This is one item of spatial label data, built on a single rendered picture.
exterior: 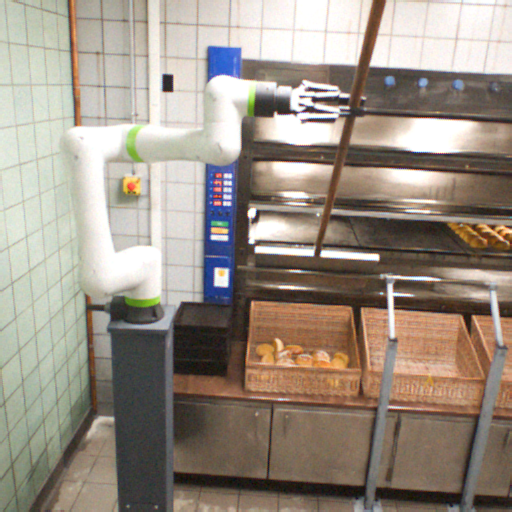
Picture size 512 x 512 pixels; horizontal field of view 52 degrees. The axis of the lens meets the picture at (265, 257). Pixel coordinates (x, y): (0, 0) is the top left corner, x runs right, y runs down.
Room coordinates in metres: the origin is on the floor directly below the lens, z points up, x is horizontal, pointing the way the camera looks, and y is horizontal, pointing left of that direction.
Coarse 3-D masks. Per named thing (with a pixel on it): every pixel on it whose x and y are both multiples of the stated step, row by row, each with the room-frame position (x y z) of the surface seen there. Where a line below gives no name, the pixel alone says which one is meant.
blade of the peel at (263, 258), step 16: (256, 256) 2.27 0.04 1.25; (272, 256) 2.26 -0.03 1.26; (288, 256) 2.25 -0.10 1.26; (304, 256) 2.23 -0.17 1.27; (320, 256) 2.22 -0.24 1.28; (336, 256) 2.23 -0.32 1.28; (352, 256) 2.23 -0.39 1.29; (368, 256) 2.23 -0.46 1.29; (256, 272) 2.43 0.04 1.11; (368, 272) 2.33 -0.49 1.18
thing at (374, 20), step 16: (384, 0) 1.20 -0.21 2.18; (368, 16) 1.24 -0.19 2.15; (368, 32) 1.27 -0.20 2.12; (368, 48) 1.30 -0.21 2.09; (368, 64) 1.34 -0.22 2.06; (352, 96) 1.43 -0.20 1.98; (352, 128) 1.53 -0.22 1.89; (336, 160) 1.66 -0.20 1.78; (336, 176) 1.72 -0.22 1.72; (320, 224) 2.02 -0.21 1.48; (320, 240) 2.10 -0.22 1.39
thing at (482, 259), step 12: (252, 240) 2.74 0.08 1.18; (264, 240) 2.75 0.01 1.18; (348, 252) 2.69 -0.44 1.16; (360, 252) 2.69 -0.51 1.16; (372, 252) 2.69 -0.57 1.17; (384, 252) 2.69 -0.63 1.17; (396, 252) 2.69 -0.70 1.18; (408, 252) 2.69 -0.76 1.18; (420, 252) 2.70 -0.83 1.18; (432, 252) 2.71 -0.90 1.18; (444, 252) 2.72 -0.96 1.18; (480, 264) 2.68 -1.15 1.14; (492, 264) 2.67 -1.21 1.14; (504, 264) 2.67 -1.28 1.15
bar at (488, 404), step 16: (272, 272) 2.33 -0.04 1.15; (288, 272) 2.33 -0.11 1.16; (304, 272) 2.33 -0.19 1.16; (320, 272) 2.33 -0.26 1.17; (336, 272) 2.33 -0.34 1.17; (352, 272) 2.33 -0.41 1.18; (496, 288) 2.30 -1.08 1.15; (496, 304) 2.25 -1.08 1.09; (496, 320) 2.19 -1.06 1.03; (496, 336) 2.15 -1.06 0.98; (496, 352) 2.09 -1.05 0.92; (384, 368) 2.10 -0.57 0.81; (496, 368) 2.08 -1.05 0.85; (384, 384) 2.09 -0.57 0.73; (496, 384) 2.08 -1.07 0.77; (384, 400) 2.09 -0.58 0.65; (384, 416) 2.09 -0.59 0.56; (480, 416) 2.11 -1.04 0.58; (384, 432) 2.09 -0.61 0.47; (480, 432) 2.08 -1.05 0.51; (480, 448) 2.08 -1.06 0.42; (480, 464) 2.08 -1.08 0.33; (368, 480) 2.10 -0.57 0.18; (368, 496) 2.09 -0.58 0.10; (464, 496) 2.09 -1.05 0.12
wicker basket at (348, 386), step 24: (264, 312) 2.65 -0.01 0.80; (288, 312) 2.65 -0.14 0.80; (312, 312) 2.66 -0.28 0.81; (336, 312) 2.66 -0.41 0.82; (264, 336) 2.62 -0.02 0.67; (288, 336) 2.62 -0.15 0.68; (312, 336) 2.62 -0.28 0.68; (336, 336) 2.62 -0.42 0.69; (264, 384) 2.21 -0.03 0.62; (288, 384) 2.21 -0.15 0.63; (312, 384) 2.28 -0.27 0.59
